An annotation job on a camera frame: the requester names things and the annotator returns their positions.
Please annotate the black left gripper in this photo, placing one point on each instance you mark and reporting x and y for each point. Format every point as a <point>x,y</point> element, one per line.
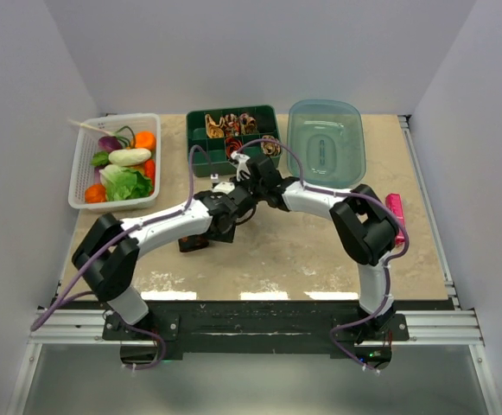
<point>226,237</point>

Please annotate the black orange floral tie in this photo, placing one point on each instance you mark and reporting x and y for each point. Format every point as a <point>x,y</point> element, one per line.
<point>192,243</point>

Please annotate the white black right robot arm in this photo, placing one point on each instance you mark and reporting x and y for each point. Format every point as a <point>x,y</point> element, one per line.
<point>366,230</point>

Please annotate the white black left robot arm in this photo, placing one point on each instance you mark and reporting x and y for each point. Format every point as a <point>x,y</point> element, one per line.
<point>107,257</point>

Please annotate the cream brown floral rolled tie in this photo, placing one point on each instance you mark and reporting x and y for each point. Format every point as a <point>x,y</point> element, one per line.
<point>270,147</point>

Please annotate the orange navy striped rolled tie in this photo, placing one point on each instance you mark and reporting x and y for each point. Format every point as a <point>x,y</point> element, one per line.
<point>232,144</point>

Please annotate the green divided organizer box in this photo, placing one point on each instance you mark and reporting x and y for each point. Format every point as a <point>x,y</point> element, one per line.
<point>214,159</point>

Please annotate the beige rolled tie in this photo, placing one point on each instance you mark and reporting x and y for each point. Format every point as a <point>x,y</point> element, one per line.
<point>214,129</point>

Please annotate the multicolour patterned rolled tie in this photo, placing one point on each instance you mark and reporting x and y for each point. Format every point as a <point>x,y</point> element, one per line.
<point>230,125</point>

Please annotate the clear blue plastic tub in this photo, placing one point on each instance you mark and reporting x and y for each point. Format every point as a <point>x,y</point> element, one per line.
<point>327,139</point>

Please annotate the green toy lettuce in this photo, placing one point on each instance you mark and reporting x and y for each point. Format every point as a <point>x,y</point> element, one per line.
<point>122,183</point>

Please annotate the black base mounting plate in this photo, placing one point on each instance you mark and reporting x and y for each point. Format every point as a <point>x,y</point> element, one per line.
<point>258,327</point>

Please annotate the white toy radish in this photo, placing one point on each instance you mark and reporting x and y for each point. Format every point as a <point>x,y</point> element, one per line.
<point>129,157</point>

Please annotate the orange toy fruit upper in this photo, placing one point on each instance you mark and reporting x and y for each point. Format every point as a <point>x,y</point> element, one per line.
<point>145,140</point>

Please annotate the orange toy fruit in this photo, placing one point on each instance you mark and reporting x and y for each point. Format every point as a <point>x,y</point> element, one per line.
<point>95,194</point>
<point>145,140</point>

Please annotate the orange toy fruit lower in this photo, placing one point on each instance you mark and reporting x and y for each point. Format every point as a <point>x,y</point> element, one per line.
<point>95,194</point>

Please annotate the purple toy turnip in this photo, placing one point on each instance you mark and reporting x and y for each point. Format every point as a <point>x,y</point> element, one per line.
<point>109,144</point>

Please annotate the pink rectangular box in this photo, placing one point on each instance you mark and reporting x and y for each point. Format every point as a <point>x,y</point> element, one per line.
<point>394,202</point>

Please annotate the white plastic basket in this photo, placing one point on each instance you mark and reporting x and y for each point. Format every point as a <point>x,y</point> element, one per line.
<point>89,159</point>

